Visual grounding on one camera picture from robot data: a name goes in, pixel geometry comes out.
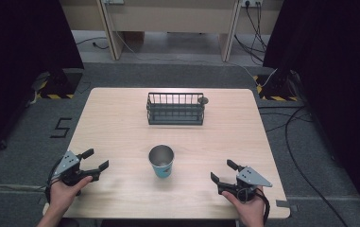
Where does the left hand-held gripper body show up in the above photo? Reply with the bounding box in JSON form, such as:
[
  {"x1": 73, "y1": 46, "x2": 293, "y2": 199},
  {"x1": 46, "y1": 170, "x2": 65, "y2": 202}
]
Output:
[{"x1": 53, "y1": 149, "x2": 89, "y2": 187}]

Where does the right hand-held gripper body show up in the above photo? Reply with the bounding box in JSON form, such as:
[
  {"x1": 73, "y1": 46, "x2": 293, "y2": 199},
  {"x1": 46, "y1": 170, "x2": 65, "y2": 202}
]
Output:
[{"x1": 217, "y1": 166, "x2": 274, "y2": 203}]

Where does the blue cup with metal inside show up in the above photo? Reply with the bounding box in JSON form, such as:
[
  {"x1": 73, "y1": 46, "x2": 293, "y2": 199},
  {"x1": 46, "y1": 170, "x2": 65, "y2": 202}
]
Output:
[{"x1": 147, "y1": 144, "x2": 176, "y2": 180}]

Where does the black wire basket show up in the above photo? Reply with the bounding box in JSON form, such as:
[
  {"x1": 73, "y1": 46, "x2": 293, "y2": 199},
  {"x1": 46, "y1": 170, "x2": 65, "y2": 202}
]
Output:
[{"x1": 146, "y1": 91, "x2": 210, "y2": 127}]

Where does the person's left hand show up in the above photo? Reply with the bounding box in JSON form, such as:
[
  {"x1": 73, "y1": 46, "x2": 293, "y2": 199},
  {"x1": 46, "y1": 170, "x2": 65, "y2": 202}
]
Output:
[{"x1": 48, "y1": 175, "x2": 94, "y2": 216}]

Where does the person's right hand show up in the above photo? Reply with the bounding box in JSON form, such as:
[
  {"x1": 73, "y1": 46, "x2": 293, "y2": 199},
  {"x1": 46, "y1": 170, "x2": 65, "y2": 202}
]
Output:
[{"x1": 221, "y1": 186, "x2": 267, "y2": 227}]

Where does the grey tape strip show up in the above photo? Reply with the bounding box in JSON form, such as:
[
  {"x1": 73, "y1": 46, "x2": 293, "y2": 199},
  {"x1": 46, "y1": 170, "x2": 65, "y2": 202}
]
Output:
[{"x1": 275, "y1": 199, "x2": 299, "y2": 213}]

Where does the stand base with striped tape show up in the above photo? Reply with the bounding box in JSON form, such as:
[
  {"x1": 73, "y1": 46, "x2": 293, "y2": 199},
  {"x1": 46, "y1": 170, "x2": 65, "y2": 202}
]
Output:
[
  {"x1": 252, "y1": 69, "x2": 300, "y2": 103},
  {"x1": 30, "y1": 69, "x2": 84, "y2": 100}
]

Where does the black curtain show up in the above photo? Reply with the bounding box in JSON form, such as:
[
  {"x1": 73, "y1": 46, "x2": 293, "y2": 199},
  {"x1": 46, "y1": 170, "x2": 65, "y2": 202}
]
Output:
[
  {"x1": 0, "y1": 0, "x2": 85, "y2": 160},
  {"x1": 262, "y1": 0, "x2": 360, "y2": 218}
]

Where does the beige desk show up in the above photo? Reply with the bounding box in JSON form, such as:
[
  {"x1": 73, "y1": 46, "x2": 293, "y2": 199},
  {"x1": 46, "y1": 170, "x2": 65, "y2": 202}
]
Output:
[{"x1": 95, "y1": 0, "x2": 242, "y2": 63}]

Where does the right hand-held gripper cable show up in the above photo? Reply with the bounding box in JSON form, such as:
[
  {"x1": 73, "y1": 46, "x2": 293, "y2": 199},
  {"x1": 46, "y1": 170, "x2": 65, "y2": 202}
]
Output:
[{"x1": 236, "y1": 185, "x2": 271, "y2": 227}]

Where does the hand-held gripper cable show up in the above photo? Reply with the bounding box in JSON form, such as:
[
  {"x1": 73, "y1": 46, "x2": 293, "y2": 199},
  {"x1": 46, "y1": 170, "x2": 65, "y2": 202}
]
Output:
[
  {"x1": 43, "y1": 156, "x2": 63, "y2": 204},
  {"x1": 236, "y1": 185, "x2": 271, "y2": 227}
]

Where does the left hand-held gripper cable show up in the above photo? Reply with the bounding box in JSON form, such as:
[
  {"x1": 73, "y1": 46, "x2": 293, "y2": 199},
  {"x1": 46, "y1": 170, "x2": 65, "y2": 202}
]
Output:
[{"x1": 43, "y1": 156, "x2": 63, "y2": 204}]

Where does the long black floor cable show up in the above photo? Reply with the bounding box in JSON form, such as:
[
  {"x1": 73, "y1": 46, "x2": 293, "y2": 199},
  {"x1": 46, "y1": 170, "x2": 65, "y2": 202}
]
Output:
[{"x1": 283, "y1": 106, "x2": 350, "y2": 227}]

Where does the short black floor cable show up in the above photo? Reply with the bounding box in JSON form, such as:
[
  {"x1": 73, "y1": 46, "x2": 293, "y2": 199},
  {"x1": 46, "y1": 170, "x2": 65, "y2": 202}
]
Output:
[{"x1": 75, "y1": 36, "x2": 110, "y2": 51}]

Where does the white floor cable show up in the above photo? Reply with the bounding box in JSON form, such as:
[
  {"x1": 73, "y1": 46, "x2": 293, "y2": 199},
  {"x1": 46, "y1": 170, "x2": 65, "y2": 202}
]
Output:
[{"x1": 105, "y1": 4, "x2": 279, "y2": 89}]

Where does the bundle of black hanging cables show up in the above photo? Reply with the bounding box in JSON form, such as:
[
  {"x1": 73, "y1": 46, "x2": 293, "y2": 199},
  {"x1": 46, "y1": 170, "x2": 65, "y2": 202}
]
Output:
[{"x1": 233, "y1": 1, "x2": 268, "y2": 66}]

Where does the white wall socket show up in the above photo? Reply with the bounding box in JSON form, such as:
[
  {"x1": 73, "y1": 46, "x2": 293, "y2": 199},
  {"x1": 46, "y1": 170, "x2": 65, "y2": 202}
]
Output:
[{"x1": 240, "y1": 0, "x2": 265, "y2": 9}]

